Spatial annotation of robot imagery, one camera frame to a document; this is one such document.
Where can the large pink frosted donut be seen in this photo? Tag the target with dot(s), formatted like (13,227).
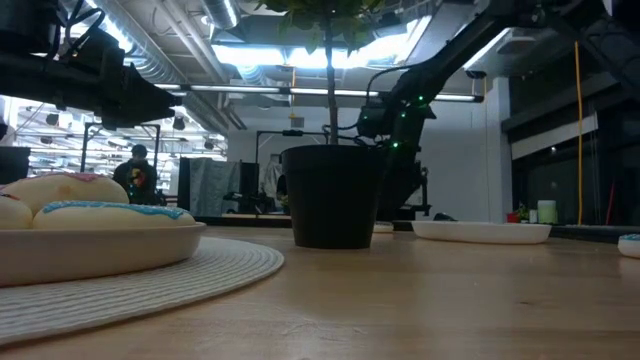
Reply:
(75,192)

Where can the grey fabric covered cabinet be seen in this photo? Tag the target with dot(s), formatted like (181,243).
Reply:
(210,185)

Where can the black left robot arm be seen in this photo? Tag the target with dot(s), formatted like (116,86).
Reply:
(25,25)

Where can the plain glazed donut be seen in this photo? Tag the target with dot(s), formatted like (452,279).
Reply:
(12,216)

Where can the small white plate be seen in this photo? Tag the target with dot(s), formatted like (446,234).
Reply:
(482,232)

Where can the small navy sprinkled donut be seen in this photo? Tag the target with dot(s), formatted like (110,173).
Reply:
(383,228)

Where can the small teal frosted donut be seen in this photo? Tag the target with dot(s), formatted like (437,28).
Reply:
(630,247)

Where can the large blue frosted donut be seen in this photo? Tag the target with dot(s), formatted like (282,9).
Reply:
(115,218)

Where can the green leafy artificial plant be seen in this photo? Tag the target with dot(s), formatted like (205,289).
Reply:
(331,110)

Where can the person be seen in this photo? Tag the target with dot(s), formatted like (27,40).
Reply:
(134,175)

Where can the black plant pot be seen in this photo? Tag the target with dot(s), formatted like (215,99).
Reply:
(332,195)

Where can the white plastic cover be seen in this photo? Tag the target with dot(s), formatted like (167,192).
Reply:
(272,182)

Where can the silver ceiling duct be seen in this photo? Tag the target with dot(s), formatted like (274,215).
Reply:
(220,12)

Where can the shallow beige bowl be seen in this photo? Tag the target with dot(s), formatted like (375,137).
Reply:
(100,252)

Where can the black gantry frame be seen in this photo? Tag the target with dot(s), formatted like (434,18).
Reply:
(292,133)

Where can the small red pot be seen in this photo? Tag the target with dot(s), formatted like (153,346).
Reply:
(512,218)

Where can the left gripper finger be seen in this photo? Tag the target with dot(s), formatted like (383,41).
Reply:
(150,102)

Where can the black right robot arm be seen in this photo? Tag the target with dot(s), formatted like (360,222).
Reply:
(450,55)

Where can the white woven round placemat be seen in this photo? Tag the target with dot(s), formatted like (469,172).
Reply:
(235,265)

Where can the long pendant light bar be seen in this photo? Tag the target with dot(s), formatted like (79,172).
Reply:
(250,90)

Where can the pale green jar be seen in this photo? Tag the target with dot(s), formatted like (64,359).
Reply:
(547,212)

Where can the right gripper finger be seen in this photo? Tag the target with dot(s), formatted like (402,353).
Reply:
(400,185)

